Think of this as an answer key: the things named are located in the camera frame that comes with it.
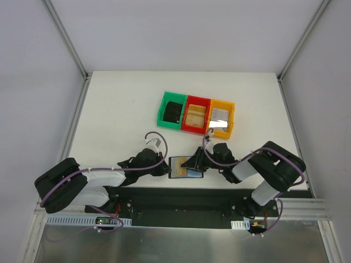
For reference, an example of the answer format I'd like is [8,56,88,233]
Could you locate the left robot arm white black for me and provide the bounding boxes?
[35,148,171,214]

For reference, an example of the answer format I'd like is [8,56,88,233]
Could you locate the left aluminium frame post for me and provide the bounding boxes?
[41,0,89,80]

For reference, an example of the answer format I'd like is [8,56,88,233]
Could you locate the left white cable duct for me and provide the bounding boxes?
[46,215,132,227]

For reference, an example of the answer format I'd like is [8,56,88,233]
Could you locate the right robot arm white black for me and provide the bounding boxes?
[181,140,306,219]

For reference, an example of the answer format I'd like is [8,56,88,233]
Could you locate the white cable duct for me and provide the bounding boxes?
[231,220,250,231]
[46,215,132,227]

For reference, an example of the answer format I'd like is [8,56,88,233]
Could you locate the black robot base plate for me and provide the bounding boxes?
[84,187,313,228]

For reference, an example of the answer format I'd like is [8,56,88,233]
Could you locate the gold cards in red bin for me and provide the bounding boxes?
[185,104,206,128]

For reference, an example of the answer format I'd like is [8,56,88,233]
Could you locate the right white cable duct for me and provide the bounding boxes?
[231,220,250,231]

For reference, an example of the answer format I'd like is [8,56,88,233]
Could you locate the aluminium frame post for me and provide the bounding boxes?
[277,0,333,83]
[41,0,89,80]

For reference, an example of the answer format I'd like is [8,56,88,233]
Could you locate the black leather card holder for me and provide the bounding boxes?
[168,156,203,179]

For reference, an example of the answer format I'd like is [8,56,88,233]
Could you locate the black cards in green bin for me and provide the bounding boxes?
[162,101,183,124]

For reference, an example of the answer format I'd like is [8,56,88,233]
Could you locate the left aluminium table rail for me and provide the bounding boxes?
[55,76,91,165]

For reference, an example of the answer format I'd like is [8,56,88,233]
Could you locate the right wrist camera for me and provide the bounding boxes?
[205,128,214,141]

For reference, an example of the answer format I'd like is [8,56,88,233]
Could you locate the right aluminium frame post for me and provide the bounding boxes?
[277,0,333,83]

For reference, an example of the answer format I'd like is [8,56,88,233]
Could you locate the right aluminium table rail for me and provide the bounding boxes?
[277,79,315,197]

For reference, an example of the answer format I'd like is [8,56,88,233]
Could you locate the gold credit card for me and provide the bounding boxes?
[170,157,188,179]

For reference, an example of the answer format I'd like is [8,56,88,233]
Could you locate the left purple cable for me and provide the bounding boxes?
[39,131,168,233]

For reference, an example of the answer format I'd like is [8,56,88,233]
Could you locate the red plastic bin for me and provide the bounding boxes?
[181,95,211,135]

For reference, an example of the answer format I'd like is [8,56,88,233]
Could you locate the white cards in yellow bin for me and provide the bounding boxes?
[209,108,229,132]

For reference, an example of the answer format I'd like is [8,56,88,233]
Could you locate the green plastic bin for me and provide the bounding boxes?
[157,92,188,130]

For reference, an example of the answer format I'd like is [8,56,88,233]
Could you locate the aluminium table rail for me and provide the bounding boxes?
[277,79,315,197]
[55,76,91,165]

